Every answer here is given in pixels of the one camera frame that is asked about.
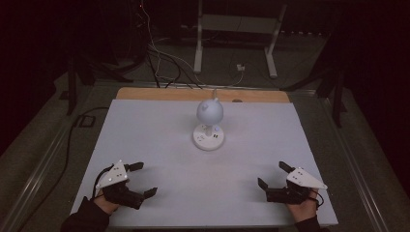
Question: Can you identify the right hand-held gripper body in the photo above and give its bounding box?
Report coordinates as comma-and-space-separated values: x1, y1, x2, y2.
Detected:
265, 166, 329, 205

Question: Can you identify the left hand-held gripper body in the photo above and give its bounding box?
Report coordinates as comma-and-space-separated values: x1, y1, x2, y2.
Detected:
96, 159, 145, 211

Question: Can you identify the white round desk lamp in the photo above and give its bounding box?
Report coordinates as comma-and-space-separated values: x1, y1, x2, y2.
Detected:
192, 96, 225, 152

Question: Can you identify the person's left hand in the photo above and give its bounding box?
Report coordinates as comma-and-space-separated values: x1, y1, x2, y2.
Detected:
93, 189, 121, 216

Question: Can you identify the person's right hand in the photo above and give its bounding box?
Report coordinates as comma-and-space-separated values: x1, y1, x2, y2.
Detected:
286, 189, 319, 223

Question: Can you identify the white table cover sheet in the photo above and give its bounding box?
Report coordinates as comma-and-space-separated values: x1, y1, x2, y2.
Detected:
70, 99, 338, 228

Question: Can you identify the black rectangular floor plate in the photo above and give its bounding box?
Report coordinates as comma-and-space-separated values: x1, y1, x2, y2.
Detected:
74, 114, 97, 129

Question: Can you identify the black metal stand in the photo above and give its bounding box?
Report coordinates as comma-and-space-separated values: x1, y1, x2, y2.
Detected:
66, 56, 79, 116

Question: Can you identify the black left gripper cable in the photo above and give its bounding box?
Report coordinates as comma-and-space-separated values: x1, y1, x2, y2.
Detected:
92, 164, 115, 199

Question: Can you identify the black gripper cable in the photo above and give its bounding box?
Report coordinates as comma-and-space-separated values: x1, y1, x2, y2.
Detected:
308, 188, 325, 208
92, 164, 115, 199

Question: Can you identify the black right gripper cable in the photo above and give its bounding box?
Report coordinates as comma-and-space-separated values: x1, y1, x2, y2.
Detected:
308, 188, 325, 208

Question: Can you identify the metal floor rail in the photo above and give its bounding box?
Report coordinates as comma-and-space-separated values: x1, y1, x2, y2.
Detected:
318, 95, 391, 232
0, 82, 98, 232

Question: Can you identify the long black floor cable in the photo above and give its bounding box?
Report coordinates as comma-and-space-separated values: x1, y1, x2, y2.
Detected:
17, 106, 110, 232

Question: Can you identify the white lamp cable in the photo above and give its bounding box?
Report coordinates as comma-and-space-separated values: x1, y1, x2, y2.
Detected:
211, 69, 246, 101

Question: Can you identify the bundle of black cables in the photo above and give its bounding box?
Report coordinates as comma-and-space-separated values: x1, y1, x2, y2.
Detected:
145, 43, 202, 90

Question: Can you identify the thin white hanging cable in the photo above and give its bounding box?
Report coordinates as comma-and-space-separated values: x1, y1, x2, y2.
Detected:
140, 0, 196, 73

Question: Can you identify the white metal desk frame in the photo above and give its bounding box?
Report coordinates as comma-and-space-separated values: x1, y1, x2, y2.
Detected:
193, 0, 288, 79

